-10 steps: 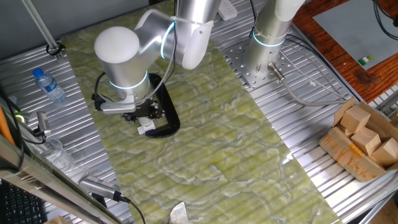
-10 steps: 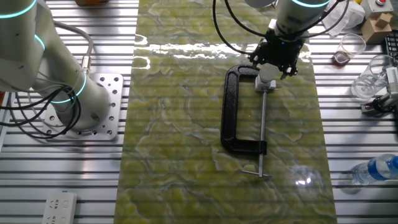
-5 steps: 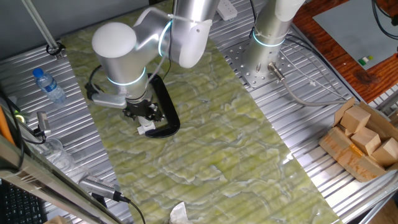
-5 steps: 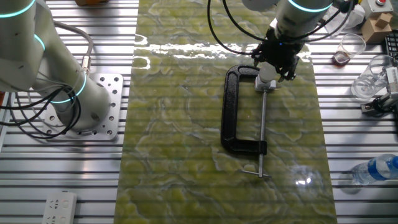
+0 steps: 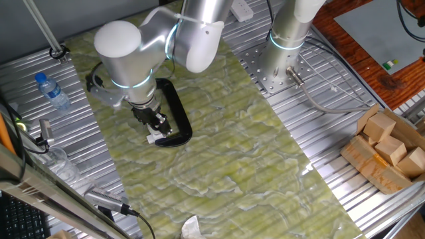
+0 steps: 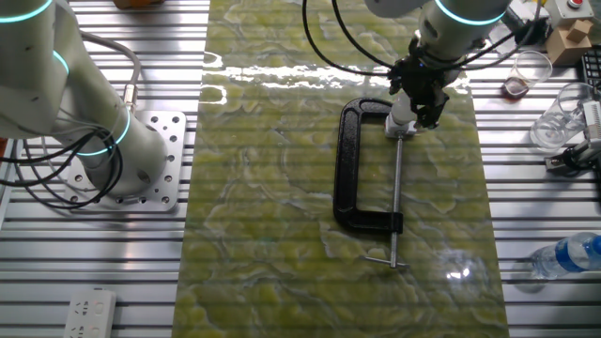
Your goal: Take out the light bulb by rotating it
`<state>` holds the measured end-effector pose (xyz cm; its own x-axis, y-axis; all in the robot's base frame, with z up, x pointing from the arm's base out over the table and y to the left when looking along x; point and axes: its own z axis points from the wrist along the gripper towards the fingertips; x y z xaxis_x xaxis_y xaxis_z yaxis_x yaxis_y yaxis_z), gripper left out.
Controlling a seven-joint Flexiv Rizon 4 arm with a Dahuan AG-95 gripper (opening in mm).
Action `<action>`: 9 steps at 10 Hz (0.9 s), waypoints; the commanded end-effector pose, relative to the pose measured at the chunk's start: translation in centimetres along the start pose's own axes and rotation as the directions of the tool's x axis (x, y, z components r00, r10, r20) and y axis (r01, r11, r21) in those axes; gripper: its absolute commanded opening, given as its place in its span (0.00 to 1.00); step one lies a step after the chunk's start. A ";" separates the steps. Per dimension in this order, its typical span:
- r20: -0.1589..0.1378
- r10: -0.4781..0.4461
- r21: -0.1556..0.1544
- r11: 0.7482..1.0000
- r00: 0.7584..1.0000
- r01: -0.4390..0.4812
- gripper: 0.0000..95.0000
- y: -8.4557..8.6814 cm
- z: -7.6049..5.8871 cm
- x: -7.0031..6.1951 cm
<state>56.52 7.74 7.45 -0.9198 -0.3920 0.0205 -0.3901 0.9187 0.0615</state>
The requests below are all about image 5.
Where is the black pole clamp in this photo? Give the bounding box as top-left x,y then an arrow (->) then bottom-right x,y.
48,44 -> 71,64

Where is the orange pole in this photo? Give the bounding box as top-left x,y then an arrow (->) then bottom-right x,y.
0,112 -> 17,156

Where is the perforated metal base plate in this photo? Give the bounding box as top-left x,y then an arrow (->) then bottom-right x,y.
237,42 -> 316,94

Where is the aluminium frame bar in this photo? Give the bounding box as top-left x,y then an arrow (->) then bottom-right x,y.
0,142 -> 133,239

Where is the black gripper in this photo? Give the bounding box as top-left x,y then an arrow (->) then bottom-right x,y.
131,103 -> 173,137

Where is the silver depth camera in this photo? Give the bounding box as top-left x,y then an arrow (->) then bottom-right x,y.
39,118 -> 54,140
82,187 -> 131,216

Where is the brown cardboard box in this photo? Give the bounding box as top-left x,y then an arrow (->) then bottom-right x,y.
340,103 -> 425,196

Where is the large wooden block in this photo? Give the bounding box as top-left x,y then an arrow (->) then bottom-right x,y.
46,229 -> 72,239

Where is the thin metal pole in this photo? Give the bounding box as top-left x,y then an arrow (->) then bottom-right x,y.
22,0 -> 66,56

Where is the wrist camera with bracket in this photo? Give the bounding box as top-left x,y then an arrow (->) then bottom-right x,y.
88,84 -> 129,108

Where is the thick grey cable metal connector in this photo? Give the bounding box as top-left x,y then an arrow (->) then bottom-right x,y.
286,66 -> 371,114

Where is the black cable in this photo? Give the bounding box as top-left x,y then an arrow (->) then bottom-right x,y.
396,0 -> 425,43
85,62 -> 104,93
264,0 -> 276,41
0,94 -> 27,182
127,207 -> 157,239

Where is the green marble pattern mat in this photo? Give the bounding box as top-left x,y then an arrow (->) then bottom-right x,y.
64,0 -> 366,239

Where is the crumpled white tissue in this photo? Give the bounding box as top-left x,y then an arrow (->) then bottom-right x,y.
181,214 -> 207,239

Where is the black C-clamp with steel screw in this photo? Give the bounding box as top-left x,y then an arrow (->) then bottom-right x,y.
154,78 -> 193,149

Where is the camera clamp mount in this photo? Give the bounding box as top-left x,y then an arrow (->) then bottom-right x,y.
35,135 -> 56,149

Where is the grey rectangular mat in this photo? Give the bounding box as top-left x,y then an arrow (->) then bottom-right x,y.
333,0 -> 425,76

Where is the black keyboard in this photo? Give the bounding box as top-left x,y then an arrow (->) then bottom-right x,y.
0,192 -> 50,239

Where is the white power strip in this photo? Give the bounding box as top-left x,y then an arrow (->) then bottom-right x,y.
230,0 -> 255,23

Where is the light wooden block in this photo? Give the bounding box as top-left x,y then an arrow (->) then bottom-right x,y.
360,131 -> 378,147
396,147 -> 425,179
375,135 -> 408,167
363,112 -> 396,143

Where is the blue label water bottle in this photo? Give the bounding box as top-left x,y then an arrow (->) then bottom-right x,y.
35,72 -> 72,111

